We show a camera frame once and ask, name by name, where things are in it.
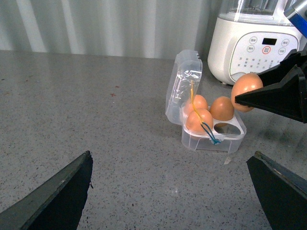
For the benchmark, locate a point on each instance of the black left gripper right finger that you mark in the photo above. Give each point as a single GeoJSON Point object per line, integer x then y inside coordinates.
{"type": "Point", "coordinates": [282, 193]}

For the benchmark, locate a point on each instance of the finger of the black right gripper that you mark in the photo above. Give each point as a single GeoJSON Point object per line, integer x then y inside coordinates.
{"type": "Point", "coordinates": [278, 72]}
{"type": "Point", "coordinates": [287, 98]}

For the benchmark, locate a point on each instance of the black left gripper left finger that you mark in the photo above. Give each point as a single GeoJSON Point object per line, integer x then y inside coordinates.
{"type": "Point", "coordinates": [57, 204]}

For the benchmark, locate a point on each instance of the clear plastic egg box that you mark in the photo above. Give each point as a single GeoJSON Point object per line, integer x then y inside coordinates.
{"type": "Point", "coordinates": [188, 67]}

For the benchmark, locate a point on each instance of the white soy milk maker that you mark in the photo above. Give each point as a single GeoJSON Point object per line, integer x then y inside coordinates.
{"type": "Point", "coordinates": [251, 36]}

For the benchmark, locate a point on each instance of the yellow blue rubber band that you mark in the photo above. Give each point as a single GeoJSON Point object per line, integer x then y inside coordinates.
{"type": "Point", "coordinates": [203, 124]}

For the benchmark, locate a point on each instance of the grey pleated curtain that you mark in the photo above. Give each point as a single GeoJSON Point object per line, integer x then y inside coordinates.
{"type": "Point", "coordinates": [125, 28]}

